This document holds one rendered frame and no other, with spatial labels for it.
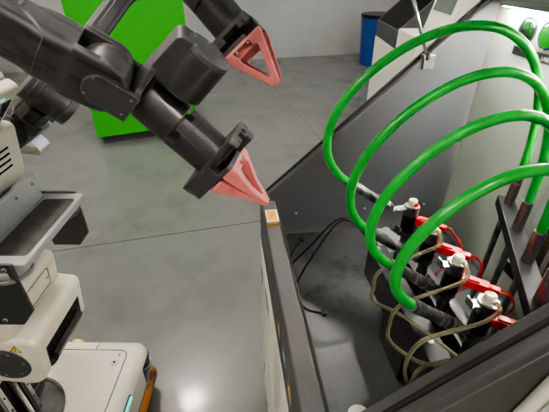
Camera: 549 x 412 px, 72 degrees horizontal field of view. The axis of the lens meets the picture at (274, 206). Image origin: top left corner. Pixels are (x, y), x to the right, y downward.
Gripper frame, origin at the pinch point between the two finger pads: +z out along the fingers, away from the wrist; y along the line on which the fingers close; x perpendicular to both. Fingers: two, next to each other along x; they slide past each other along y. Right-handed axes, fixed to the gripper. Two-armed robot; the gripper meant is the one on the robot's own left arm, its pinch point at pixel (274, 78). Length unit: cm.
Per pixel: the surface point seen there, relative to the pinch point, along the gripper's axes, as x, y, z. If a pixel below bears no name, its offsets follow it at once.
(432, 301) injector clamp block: 3.9, 1.0, 47.8
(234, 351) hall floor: 100, 76, 71
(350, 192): 1.5, -5.4, 20.3
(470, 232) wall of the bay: -10, 36, 61
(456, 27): -24.1, 1.0, 12.0
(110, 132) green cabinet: 179, 280, -87
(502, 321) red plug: -4.1, -14.8, 44.8
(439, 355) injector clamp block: 7, -10, 49
